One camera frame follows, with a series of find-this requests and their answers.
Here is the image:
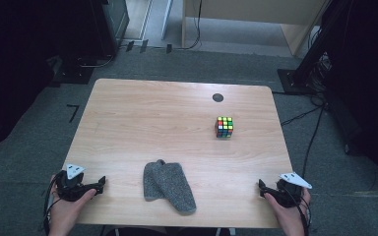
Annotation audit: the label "tangle of cables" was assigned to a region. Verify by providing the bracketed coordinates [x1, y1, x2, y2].
[307, 51, 333, 96]

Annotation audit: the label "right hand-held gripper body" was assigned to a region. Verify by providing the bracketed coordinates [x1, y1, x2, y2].
[266, 171, 313, 208]

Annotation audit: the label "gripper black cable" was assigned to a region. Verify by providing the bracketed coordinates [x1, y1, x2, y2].
[41, 170, 64, 236]
[287, 188, 313, 236]

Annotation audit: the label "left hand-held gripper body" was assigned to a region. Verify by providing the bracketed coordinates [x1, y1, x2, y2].
[54, 163, 96, 203]

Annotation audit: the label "black hanging cable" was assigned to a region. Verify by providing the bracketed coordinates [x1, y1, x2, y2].
[176, 0, 204, 51]

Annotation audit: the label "dark curtain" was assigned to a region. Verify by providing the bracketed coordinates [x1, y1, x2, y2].
[321, 0, 378, 195]
[0, 0, 95, 155]

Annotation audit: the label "person's right hand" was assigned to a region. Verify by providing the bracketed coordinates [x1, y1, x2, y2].
[263, 188, 312, 236]

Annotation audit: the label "black metal stand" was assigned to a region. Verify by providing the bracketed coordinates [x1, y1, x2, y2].
[277, 0, 355, 96]

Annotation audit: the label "black looped floor cable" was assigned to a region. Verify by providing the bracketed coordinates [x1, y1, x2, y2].
[76, 53, 116, 69]

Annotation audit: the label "long black floor cable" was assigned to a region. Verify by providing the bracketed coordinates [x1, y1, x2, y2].
[299, 107, 325, 180]

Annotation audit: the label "black flat stand base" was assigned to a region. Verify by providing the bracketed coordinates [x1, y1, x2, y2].
[49, 55, 95, 86]

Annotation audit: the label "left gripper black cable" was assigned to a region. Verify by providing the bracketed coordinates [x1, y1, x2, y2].
[41, 170, 64, 236]

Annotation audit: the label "person's dark trousers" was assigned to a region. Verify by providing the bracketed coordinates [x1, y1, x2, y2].
[104, 225, 240, 236]

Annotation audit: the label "multicoloured puzzle cube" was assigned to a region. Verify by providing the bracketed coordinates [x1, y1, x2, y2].
[215, 115, 235, 140]

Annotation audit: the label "grey knitted sock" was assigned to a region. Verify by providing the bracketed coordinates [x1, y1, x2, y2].
[152, 161, 198, 216]
[143, 158, 167, 202]

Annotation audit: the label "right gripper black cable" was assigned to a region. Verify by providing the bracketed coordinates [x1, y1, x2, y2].
[287, 188, 313, 236]

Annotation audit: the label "person's left hand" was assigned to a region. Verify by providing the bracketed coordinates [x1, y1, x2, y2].
[47, 175, 97, 236]

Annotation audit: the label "beige wooden desk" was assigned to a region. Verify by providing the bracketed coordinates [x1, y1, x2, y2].
[180, 0, 331, 58]

